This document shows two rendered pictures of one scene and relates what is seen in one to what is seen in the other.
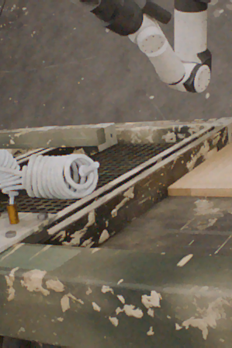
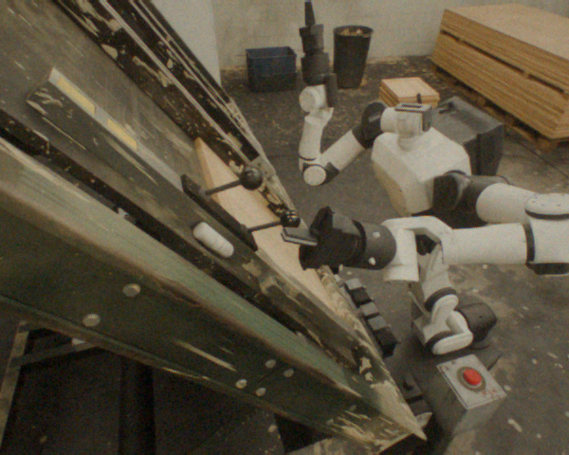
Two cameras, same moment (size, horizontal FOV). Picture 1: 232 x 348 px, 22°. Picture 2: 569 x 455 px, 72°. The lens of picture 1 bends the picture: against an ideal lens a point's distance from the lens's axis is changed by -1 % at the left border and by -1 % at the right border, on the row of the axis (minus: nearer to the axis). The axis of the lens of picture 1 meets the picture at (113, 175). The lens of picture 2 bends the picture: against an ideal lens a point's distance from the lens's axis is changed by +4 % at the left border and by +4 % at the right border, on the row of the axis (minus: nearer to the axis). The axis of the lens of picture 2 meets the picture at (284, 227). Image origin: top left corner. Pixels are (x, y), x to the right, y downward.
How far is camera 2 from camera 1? 0.85 m
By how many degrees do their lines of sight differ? 17
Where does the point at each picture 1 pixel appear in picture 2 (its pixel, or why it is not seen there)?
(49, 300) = not seen: outside the picture
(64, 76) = (323, 194)
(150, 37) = (309, 94)
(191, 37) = (338, 149)
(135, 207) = (158, 93)
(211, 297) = not seen: outside the picture
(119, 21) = (306, 61)
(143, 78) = not seen: hidden behind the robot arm
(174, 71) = (305, 146)
